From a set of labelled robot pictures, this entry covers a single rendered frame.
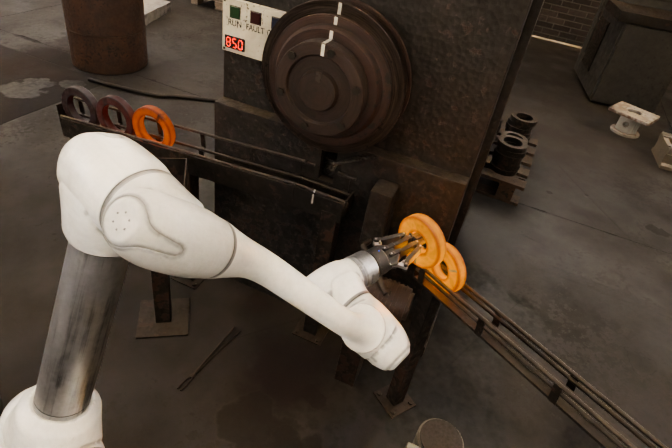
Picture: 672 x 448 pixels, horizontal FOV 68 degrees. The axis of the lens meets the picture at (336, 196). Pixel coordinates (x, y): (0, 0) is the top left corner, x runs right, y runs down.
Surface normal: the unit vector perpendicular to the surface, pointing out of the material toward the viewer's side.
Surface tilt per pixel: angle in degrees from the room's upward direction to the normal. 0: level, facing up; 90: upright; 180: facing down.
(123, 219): 50
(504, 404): 0
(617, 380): 0
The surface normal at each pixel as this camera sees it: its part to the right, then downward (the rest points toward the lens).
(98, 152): -0.07, -0.70
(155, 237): 0.61, 0.24
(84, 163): -0.33, -0.44
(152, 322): 0.14, -0.81
